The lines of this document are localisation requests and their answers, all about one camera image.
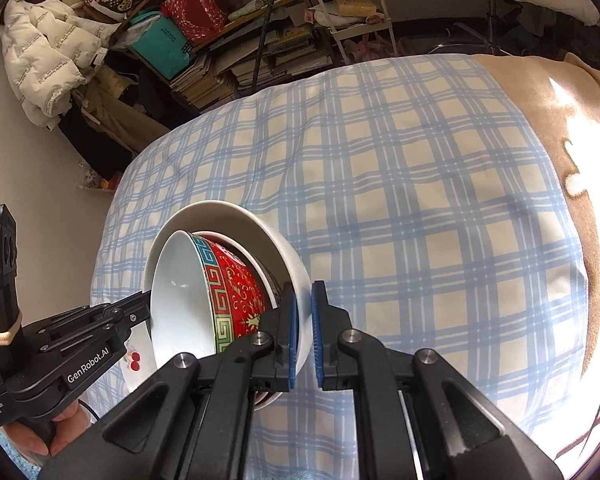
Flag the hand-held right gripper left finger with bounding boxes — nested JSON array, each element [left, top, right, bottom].
[[37, 282, 301, 480]]

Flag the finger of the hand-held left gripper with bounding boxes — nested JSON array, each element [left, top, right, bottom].
[[22, 290, 153, 342], [37, 317, 132, 368]]

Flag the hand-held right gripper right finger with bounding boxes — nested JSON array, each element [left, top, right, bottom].
[[311, 280, 566, 480]]

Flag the small red patterned bowl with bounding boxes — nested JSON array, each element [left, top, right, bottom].
[[150, 230, 281, 361]]

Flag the cherry print plate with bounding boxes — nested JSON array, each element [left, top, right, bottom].
[[124, 325, 155, 397]]

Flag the large white cartoon print bowl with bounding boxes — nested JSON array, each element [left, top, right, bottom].
[[145, 201, 313, 408]]

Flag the person's left hand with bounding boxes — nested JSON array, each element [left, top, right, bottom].
[[5, 402, 88, 461]]

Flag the beige elastic band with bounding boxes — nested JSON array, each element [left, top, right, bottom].
[[0, 310, 23, 348]]

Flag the blue plaid cloth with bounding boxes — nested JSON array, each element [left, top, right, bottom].
[[90, 55, 600, 480]]

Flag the black garment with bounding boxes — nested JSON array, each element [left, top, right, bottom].
[[60, 105, 136, 157]]

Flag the beige pants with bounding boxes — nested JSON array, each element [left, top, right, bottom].
[[80, 65, 171, 151]]

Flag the white puffer jacket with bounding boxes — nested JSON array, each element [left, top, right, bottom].
[[2, 0, 121, 128]]

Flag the teal bag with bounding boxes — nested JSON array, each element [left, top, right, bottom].
[[130, 10, 196, 81]]

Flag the stack of books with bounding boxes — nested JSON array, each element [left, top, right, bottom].
[[170, 25, 336, 111]]

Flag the red gift bag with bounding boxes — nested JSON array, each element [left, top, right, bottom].
[[160, 0, 228, 43]]

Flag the green pole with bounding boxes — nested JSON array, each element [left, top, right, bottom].
[[252, 0, 287, 97]]

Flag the white trolley cart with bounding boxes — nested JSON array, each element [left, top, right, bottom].
[[300, 0, 398, 61]]

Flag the wooden shelf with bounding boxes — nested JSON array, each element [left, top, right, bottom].
[[107, 0, 331, 86]]

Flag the yellow box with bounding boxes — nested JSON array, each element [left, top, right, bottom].
[[332, 0, 376, 17]]

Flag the brown floral blanket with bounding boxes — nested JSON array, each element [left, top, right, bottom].
[[475, 52, 600, 480]]

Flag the black tripod stand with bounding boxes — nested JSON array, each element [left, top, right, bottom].
[[430, 0, 507, 57]]

